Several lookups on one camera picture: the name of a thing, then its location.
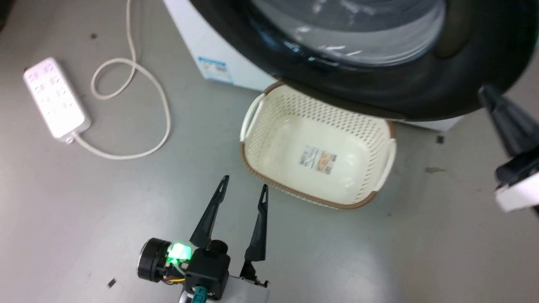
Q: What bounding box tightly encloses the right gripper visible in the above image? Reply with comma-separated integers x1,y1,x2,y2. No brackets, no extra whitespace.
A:
478,83,539,213

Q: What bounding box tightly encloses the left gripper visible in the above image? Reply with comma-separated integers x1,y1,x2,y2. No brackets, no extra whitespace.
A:
138,175,270,303

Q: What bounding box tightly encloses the black round washing machine door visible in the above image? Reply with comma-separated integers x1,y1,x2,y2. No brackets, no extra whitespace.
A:
189,0,539,122

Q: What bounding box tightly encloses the white washing machine body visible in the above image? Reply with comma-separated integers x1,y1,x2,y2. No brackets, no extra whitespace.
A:
163,0,464,132

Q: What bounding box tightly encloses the cream perforated laundry basket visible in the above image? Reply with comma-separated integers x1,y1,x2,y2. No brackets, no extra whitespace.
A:
239,81,397,210

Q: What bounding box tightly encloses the printed sticker in basket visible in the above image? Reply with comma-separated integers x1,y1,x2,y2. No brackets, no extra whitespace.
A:
299,145,338,175

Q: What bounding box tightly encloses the blue energy label sticker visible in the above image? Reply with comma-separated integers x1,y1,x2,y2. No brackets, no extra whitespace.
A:
197,56,233,85

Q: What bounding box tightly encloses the white power strip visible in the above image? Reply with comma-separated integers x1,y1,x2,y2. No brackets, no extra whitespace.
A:
23,57,92,144

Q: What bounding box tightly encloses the white power strip cable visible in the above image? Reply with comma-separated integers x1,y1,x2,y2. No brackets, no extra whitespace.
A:
74,0,171,160

